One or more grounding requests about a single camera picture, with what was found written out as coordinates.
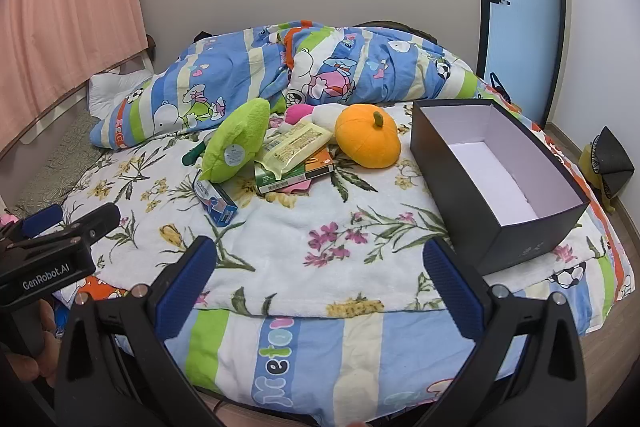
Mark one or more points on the black and yellow bag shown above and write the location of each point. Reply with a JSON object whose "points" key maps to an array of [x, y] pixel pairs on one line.
{"points": [[607, 157]]}

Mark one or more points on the green marker pen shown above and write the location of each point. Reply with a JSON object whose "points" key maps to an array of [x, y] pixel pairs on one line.
{"points": [[192, 155]]}

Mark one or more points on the pink curtain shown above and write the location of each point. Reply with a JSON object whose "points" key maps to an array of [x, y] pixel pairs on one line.
{"points": [[65, 7]]}

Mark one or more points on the green plush toy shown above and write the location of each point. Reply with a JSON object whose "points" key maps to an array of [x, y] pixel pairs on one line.
{"points": [[235, 132]]}

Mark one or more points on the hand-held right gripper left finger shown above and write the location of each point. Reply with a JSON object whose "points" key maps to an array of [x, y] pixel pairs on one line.
{"points": [[186, 287]]}

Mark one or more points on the frosted glass door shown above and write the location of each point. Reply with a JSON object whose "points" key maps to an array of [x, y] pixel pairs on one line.
{"points": [[520, 7]]}

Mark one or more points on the yellowish clear snack packet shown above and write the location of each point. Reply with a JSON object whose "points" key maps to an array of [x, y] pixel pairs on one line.
{"points": [[295, 144]]}

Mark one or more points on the green medicine box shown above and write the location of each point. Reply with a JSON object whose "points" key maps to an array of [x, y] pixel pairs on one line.
{"points": [[280, 181]]}

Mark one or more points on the blue carton box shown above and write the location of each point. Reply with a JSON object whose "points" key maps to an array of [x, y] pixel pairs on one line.
{"points": [[217, 202]]}

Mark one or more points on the white pillow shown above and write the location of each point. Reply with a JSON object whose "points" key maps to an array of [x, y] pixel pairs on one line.
{"points": [[112, 89]]}

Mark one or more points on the cartoon printed blue duvet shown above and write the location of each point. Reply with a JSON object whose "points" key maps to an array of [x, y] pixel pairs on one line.
{"points": [[240, 62]]}

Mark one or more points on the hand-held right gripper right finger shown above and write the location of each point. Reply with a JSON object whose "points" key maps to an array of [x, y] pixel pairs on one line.
{"points": [[450, 292]]}

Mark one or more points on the grey patterned mattress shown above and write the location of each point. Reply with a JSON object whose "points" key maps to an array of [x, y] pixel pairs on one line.
{"points": [[55, 162]]}

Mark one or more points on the dark bag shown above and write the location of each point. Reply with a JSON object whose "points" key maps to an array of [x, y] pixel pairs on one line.
{"points": [[400, 28]]}

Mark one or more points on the pink flat item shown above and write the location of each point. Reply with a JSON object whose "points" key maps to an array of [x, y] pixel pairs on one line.
{"points": [[295, 188]]}

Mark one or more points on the person's left hand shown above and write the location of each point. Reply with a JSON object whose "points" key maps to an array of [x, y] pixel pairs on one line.
{"points": [[52, 332]]}

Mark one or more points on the pink and white plush toy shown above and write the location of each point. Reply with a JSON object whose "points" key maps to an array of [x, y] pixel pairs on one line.
{"points": [[322, 113]]}

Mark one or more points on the white floral blanket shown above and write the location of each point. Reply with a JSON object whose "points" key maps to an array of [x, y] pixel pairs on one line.
{"points": [[300, 217]]}

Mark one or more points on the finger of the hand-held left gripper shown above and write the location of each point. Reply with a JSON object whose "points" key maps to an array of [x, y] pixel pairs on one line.
{"points": [[95, 222], [42, 219]]}

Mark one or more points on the orange pumpkin plush toy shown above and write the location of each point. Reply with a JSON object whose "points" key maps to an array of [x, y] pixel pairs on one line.
{"points": [[365, 142]]}

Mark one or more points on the black cardboard box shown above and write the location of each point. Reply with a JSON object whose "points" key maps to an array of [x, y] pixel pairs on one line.
{"points": [[450, 187]]}

